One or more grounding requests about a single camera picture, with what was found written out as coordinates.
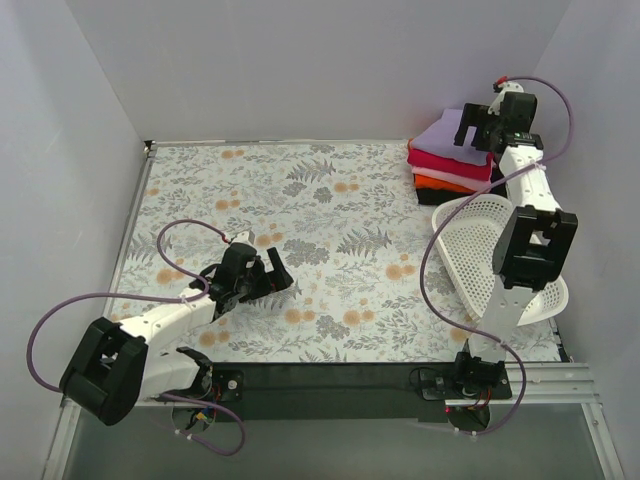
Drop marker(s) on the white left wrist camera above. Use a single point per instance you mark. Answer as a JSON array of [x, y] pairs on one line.
[[244, 237]]

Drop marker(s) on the purple t shirt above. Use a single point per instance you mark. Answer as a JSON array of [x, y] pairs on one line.
[[438, 139]]

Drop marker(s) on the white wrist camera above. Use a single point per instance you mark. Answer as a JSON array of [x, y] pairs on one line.
[[244, 237], [501, 87]]

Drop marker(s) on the floral patterned table mat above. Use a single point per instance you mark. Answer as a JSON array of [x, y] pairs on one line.
[[347, 224]]

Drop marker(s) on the black folded t shirt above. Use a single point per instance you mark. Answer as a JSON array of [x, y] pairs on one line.
[[438, 197]]

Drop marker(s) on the orange folded t shirt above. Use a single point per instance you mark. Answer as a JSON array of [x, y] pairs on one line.
[[425, 182]]

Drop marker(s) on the pink folded t shirt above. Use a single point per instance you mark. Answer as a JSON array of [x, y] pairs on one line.
[[476, 185]]

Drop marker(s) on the white perforated plastic basket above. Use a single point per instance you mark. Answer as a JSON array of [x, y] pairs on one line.
[[466, 247]]

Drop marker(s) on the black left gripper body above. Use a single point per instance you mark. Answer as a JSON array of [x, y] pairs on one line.
[[267, 280]]

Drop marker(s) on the magenta folded t shirt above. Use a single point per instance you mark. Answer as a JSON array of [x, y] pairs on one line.
[[426, 163]]

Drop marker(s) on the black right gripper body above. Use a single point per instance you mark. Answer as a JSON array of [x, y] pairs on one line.
[[480, 123]]

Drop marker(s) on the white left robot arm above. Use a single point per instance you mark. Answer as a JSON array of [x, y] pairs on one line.
[[116, 365]]

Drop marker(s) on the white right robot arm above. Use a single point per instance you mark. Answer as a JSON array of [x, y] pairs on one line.
[[532, 248]]

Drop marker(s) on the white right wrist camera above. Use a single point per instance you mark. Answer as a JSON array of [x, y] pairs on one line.
[[501, 87]]

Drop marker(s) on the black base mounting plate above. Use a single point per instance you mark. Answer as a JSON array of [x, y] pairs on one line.
[[337, 391]]

